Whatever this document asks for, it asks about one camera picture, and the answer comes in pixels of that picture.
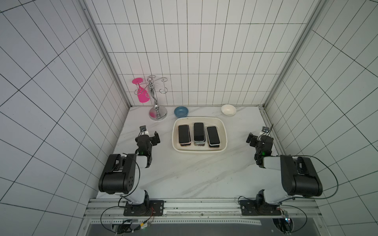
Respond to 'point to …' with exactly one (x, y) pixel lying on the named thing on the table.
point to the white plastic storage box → (220, 123)
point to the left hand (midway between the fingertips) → (149, 134)
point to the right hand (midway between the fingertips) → (253, 132)
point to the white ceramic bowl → (228, 110)
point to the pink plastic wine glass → (142, 95)
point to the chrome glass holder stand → (156, 112)
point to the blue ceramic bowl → (181, 111)
